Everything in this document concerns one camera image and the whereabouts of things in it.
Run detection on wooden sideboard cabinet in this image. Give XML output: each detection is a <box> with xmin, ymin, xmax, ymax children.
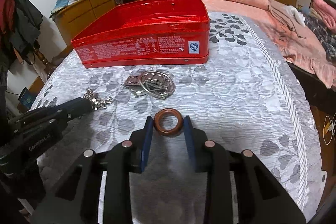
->
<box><xmin>51</xmin><ymin>0</ymin><xmax>139</xmax><ymax>46</ymax></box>

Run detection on brown wooden ring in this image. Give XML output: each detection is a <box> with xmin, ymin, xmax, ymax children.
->
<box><xmin>153</xmin><ymin>108</ymin><xmax>184</xmax><ymax>138</ymax></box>

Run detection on wooden coat stand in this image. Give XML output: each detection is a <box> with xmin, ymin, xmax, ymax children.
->
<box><xmin>33</xmin><ymin>40</ymin><xmax>57</xmax><ymax>79</ymax></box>

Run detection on grey leaf-pattern bedspread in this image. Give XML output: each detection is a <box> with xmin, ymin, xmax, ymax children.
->
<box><xmin>33</xmin><ymin>12</ymin><xmax>323</xmax><ymax>219</ymax></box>

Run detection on silver bangle ring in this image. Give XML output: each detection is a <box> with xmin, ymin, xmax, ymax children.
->
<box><xmin>137</xmin><ymin>70</ymin><xmax>176</xmax><ymax>100</ymax></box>

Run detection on hanging dark clothes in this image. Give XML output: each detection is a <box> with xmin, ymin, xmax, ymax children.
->
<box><xmin>0</xmin><ymin>0</ymin><xmax>44</xmax><ymax>70</ymax></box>

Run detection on red metal tin box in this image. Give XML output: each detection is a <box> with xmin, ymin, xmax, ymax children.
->
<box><xmin>71</xmin><ymin>0</ymin><xmax>210</xmax><ymax>68</ymax></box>

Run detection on silver ornate charm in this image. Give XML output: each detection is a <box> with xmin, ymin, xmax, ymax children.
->
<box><xmin>83</xmin><ymin>88</ymin><xmax>113</xmax><ymax>111</ymax></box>

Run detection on silver metal watch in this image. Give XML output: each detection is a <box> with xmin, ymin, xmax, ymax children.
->
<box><xmin>123</xmin><ymin>71</ymin><xmax>171</xmax><ymax>88</ymax></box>

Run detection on pink quilt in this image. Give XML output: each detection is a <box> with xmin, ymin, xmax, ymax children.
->
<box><xmin>202</xmin><ymin>0</ymin><xmax>335</xmax><ymax>90</ymax></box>

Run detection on plaid folded clothes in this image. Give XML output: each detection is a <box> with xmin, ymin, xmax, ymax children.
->
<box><xmin>305</xmin><ymin>15</ymin><xmax>336</xmax><ymax>63</ymax></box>

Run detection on pink folded clothes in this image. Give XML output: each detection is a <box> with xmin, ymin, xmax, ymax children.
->
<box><xmin>312</xmin><ymin>0</ymin><xmax>336</xmax><ymax>33</ymax></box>

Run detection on blue cloth on cabinet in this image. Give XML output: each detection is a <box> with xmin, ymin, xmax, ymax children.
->
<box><xmin>50</xmin><ymin>0</ymin><xmax>70</xmax><ymax>18</ymax></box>

